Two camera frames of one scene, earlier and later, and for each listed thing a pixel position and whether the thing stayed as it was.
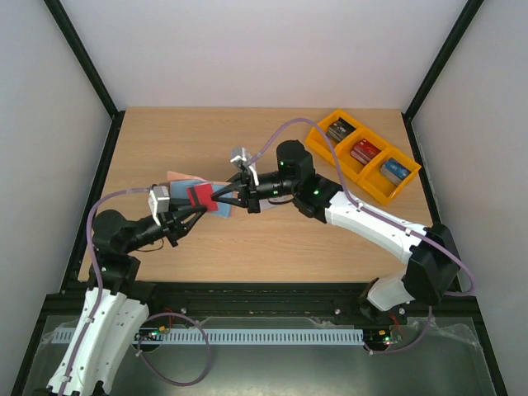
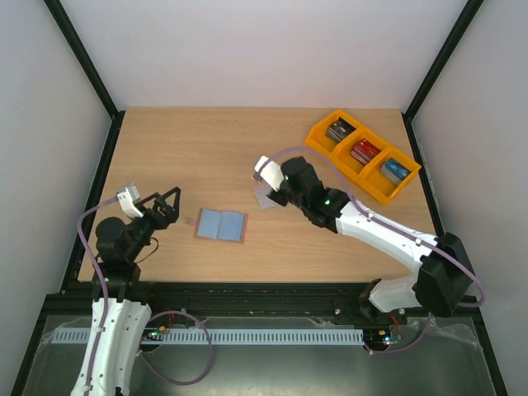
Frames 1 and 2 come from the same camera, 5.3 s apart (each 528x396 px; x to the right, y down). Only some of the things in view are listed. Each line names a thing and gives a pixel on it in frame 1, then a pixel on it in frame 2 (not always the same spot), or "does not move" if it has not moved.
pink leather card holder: (180, 181) -> (222, 226)
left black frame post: (90, 70) does not move
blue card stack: (394, 172) does not move
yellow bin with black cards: (339, 127) does not move
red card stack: (364, 151) does not move
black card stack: (339, 129) does not move
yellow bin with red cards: (356, 151) does not move
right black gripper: (250, 190) -> (283, 193)
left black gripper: (170, 221) -> (172, 216)
